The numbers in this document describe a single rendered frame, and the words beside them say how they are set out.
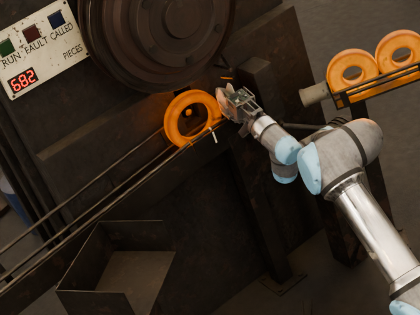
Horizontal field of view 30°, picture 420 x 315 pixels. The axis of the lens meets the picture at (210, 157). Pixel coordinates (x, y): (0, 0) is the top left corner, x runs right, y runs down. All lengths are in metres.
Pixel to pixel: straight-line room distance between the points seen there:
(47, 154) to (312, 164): 0.80
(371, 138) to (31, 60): 0.94
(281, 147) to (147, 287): 0.54
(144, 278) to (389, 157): 1.46
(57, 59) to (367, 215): 0.96
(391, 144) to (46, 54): 1.64
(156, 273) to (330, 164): 0.56
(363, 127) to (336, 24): 2.50
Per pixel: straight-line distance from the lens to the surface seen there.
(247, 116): 2.31
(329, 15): 4.53
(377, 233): 1.87
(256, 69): 2.44
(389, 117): 3.51
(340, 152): 1.91
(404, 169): 3.19
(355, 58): 2.42
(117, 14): 2.11
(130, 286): 2.12
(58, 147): 2.29
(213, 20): 2.20
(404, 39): 2.43
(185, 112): 2.46
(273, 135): 2.22
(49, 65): 2.23
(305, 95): 2.46
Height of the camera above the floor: 1.91
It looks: 32 degrees down
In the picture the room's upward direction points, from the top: 21 degrees counter-clockwise
